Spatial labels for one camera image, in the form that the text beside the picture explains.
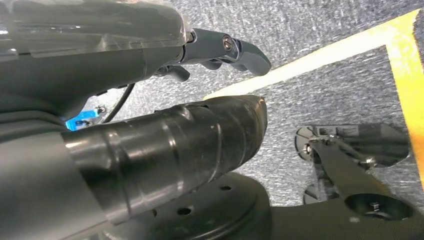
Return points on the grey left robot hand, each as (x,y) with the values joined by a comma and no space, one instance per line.
(82,56)

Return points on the blue cart leg with caster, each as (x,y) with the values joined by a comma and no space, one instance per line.
(81,118)

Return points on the black disc with holes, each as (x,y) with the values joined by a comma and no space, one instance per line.
(225,212)

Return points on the yellow floor tape square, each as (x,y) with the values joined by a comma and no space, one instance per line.
(407,82)

